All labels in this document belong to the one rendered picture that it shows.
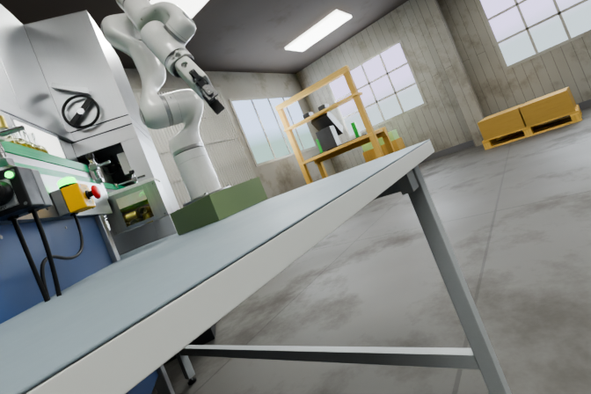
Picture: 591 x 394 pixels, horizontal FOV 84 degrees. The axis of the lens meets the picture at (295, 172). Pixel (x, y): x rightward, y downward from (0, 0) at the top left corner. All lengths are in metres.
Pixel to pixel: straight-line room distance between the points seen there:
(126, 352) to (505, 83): 7.17
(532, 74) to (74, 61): 6.67
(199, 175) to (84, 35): 1.65
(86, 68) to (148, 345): 2.41
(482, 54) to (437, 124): 1.46
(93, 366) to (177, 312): 0.05
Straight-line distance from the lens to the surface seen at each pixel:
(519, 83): 7.25
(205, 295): 0.27
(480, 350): 1.04
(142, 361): 0.25
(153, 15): 1.22
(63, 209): 1.06
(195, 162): 1.25
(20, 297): 0.86
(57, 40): 2.72
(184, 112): 1.31
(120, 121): 2.43
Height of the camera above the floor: 0.80
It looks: level
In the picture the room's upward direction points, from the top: 22 degrees counter-clockwise
